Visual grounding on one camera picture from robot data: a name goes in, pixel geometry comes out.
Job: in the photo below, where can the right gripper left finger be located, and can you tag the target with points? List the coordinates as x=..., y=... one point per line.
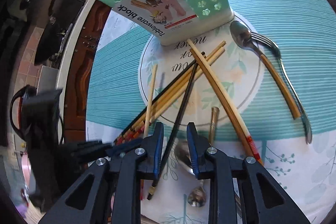
x=109, y=190

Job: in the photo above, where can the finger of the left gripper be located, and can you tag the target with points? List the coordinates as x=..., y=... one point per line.
x=119, y=151
x=84, y=152

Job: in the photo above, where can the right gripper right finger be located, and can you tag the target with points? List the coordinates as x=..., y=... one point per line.
x=240, y=188

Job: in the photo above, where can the pale chopstick red tip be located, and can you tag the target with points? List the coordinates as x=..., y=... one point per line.
x=150, y=99

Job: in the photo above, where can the black chopstick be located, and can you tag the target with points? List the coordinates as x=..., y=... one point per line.
x=164, y=92
x=174, y=131

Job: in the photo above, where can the bamboo chopstick red end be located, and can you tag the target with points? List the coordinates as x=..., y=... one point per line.
x=231, y=113
x=225, y=100

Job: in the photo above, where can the teal patterned tablecloth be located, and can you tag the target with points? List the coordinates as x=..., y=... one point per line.
x=304, y=30

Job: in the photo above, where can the tan chopstick striped end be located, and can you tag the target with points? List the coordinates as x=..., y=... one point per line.
x=178, y=92

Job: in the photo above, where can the tan chopstick red pattern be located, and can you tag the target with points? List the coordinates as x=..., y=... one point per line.
x=173, y=87

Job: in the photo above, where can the steel spoon near holder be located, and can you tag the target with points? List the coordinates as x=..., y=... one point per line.
x=243, y=37

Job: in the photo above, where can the gold handled small spoon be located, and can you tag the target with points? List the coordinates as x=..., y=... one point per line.
x=198, y=146

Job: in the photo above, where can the wooden handled utensil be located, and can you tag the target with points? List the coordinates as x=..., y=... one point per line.
x=282, y=86

